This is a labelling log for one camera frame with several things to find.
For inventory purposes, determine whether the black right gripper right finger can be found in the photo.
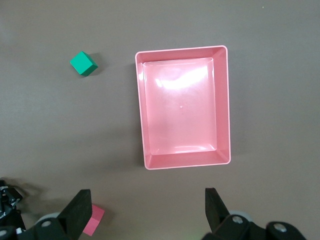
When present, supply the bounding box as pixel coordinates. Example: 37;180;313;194
202;187;308;240

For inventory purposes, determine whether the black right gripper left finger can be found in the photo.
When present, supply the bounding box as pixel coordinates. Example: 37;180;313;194
0;189;93;240

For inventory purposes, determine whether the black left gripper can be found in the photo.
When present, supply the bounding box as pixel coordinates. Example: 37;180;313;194
0;177;26;230

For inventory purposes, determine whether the pink foam cube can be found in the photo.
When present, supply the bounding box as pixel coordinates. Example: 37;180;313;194
82;203;106;237

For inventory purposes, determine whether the pink plastic bin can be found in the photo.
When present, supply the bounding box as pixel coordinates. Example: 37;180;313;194
134;44;231;171

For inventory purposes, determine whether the green foam cube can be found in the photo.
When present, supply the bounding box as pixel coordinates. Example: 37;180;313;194
69;50;99;78

